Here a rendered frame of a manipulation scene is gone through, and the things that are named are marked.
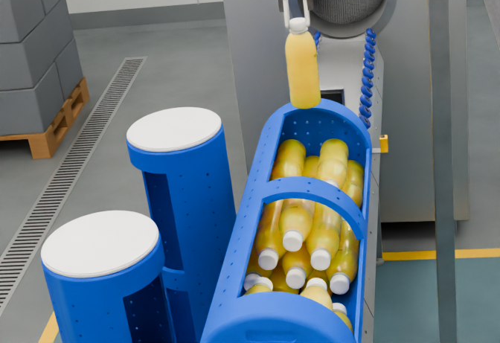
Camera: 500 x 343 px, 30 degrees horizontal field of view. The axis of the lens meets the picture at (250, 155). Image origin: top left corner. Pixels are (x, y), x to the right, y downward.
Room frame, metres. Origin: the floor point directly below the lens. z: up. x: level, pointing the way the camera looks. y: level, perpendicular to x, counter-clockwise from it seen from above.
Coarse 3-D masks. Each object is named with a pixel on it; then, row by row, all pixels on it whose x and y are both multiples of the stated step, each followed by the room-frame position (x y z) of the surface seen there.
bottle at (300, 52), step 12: (288, 36) 1.99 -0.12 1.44; (300, 36) 1.97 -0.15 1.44; (288, 48) 1.97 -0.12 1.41; (300, 48) 1.96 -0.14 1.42; (312, 48) 1.97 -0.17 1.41; (288, 60) 1.97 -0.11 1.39; (300, 60) 1.95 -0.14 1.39; (312, 60) 1.96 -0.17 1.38; (288, 72) 1.98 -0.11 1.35; (300, 72) 1.96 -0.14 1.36; (312, 72) 1.96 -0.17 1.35; (300, 84) 1.96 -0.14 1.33; (312, 84) 1.96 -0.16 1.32; (300, 96) 1.96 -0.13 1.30; (312, 96) 1.96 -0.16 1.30; (300, 108) 1.96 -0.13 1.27
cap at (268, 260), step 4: (264, 252) 1.59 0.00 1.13; (268, 252) 1.59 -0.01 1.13; (272, 252) 1.59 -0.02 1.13; (260, 256) 1.58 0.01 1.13; (264, 256) 1.58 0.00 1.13; (268, 256) 1.58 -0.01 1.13; (272, 256) 1.58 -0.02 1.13; (276, 256) 1.59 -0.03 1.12; (260, 260) 1.58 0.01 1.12; (264, 260) 1.58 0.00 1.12; (268, 260) 1.58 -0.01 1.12; (272, 260) 1.58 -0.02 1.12; (276, 260) 1.58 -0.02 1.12; (260, 264) 1.58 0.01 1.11; (264, 264) 1.58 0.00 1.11; (268, 264) 1.58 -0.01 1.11; (272, 264) 1.58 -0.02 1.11; (276, 264) 1.58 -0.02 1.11; (264, 268) 1.58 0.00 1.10; (268, 268) 1.58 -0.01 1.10; (272, 268) 1.58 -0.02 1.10
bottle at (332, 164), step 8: (328, 144) 2.01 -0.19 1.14; (336, 144) 2.00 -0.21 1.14; (344, 144) 2.02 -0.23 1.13; (320, 152) 2.01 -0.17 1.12; (328, 152) 1.97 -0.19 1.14; (336, 152) 1.96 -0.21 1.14; (344, 152) 1.98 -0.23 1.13; (320, 160) 1.95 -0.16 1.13; (328, 160) 1.92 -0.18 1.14; (336, 160) 1.92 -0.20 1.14; (344, 160) 1.95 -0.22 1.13; (320, 168) 1.91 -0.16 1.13; (328, 168) 1.89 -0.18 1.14; (336, 168) 1.89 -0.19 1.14; (344, 168) 1.91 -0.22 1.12; (320, 176) 1.88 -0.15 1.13; (328, 176) 1.87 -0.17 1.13; (336, 176) 1.87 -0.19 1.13; (344, 176) 1.89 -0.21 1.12; (336, 184) 1.85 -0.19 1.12
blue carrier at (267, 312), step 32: (288, 128) 2.10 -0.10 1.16; (320, 128) 2.08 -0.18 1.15; (352, 128) 2.07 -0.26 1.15; (256, 160) 1.90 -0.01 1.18; (256, 192) 1.70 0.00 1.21; (288, 192) 1.64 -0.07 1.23; (320, 192) 1.64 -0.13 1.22; (256, 224) 1.56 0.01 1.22; (352, 224) 1.61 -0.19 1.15; (224, 288) 1.39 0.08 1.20; (352, 288) 1.59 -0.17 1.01; (224, 320) 1.27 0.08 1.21; (256, 320) 1.25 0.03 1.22; (288, 320) 1.24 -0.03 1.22; (320, 320) 1.25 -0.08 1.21; (352, 320) 1.47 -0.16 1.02
